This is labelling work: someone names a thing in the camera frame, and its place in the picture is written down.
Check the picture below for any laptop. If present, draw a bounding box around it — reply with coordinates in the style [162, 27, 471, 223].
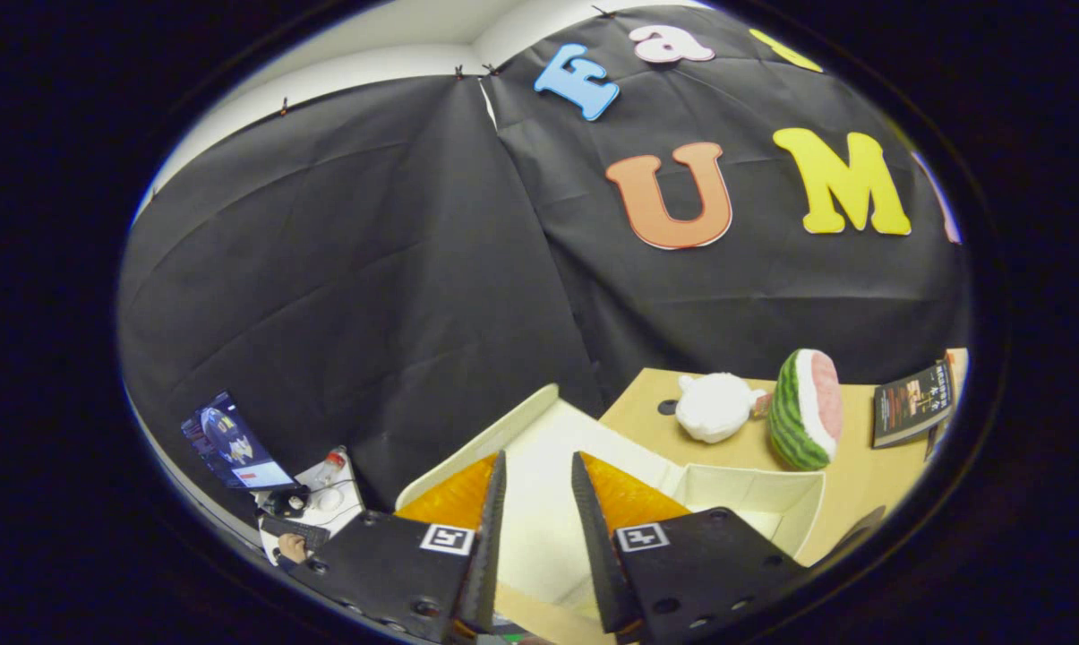
[181, 390, 298, 492]

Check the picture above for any white plush toy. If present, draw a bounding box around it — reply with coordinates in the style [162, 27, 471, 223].
[676, 372, 769, 445]

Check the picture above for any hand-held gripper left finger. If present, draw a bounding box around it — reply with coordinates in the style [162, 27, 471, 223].
[287, 450, 508, 645]

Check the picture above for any black keyboard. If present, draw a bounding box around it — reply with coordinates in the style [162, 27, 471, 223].
[260, 513, 331, 550]

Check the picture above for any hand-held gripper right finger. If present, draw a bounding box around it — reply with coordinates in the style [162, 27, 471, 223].
[571, 451, 807, 645]

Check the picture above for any small black device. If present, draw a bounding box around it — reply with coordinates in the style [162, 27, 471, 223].
[266, 484, 312, 519]

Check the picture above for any grey fabric storage box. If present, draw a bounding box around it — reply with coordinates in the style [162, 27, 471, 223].
[396, 383, 826, 619]

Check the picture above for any black cover book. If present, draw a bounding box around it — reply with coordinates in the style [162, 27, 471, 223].
[872, 358, 956, 449]

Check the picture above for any watermelon slice plush toy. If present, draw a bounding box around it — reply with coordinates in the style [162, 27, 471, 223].
[767, 349, 844, 472]

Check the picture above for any white desk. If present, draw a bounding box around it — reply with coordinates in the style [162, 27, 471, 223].
[257, 448, 366, 565]

